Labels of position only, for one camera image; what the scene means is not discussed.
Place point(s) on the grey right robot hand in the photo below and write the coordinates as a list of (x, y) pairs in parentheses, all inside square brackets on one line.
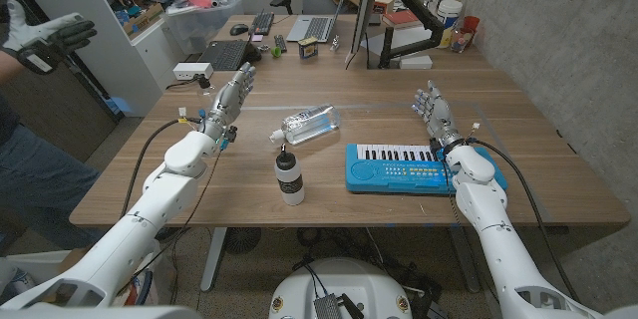
[(439, 114)]

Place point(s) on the white black gloved hand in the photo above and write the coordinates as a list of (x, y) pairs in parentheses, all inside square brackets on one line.
[(30, 35)]

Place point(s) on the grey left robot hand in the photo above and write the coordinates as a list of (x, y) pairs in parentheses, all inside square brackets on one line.
[(226, 102)]

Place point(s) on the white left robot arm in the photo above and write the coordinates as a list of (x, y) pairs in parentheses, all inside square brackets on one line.
[(149, 209)]

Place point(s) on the bare person forearm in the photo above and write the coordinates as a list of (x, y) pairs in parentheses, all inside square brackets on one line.
[(7, 66)]

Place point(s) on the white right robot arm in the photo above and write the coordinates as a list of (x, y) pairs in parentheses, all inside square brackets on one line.
[(498, 244)]

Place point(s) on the blue toy piano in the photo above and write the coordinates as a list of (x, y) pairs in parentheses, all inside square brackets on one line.
[(389, 174)]

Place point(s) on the clear plastic dispenser bottle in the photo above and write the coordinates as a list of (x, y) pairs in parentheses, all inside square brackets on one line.
[(311, 122)]

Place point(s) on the white bottle black cap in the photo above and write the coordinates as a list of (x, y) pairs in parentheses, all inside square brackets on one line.
[(289, 179)]

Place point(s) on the white power strip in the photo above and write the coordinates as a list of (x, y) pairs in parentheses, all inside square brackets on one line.
[(192, 71)]

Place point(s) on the black laptop keyboard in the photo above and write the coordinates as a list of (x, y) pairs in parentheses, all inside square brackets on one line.
[(226, 55)]

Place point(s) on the flat white box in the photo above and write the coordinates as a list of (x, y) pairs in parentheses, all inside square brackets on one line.
[(416, 62)]

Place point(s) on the pink sticky note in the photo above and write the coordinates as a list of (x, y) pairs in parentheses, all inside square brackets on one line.
[(256, 38)]

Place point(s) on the black computer mouse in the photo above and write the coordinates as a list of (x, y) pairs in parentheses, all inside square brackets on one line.
[(239, 29)]

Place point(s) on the glass jar with items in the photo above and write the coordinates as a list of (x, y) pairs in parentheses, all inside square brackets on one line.
[(461, 41)]

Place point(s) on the black remote control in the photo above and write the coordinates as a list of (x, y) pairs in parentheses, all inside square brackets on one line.
[(280, 43)]

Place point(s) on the clear plastic storage bin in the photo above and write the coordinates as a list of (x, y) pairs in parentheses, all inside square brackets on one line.
[(199, 25)]

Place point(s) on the black slim keyboard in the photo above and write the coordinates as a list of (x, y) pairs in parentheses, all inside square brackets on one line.
[(261, 23)]

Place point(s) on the white shelf cabinet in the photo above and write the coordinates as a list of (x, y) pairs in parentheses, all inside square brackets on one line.
[(114, 55)]

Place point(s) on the red cup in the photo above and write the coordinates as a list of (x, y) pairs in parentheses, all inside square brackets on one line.
[(471, 24)]

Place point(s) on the small yellow black box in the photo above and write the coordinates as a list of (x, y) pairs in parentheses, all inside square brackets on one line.
[(308, 48)]

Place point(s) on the white plastic jar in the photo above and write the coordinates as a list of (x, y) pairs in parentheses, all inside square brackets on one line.
[(449, 15)]

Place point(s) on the red book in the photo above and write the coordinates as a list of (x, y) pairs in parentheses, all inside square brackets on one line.
[(401, 19)]

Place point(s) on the cardboard box on shelf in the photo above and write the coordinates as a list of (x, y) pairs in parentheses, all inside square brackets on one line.
[(144, 19)]

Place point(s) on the silver laptop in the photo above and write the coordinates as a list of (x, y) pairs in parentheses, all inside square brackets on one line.
[(316, 27)]

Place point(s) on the small silver figure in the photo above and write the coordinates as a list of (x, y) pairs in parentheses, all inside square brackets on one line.
[(335, 43)]

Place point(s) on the computer monitor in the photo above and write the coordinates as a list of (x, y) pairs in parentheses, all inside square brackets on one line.
[(366, 10)]

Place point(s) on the black round floor fan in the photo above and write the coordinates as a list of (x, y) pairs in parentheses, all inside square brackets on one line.
[(241, 240)]

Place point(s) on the grey table leg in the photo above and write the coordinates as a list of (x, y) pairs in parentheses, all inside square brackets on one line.
[(464, 259), (213, 259)]

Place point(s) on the person in blue jeans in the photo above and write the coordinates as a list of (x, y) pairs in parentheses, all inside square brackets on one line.
[(40, 184)]

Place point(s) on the white robot torso base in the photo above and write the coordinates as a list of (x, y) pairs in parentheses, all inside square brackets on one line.
[(344, 284)]

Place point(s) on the white floor bin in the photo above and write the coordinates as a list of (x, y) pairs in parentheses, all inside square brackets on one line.
[(20, 269)]

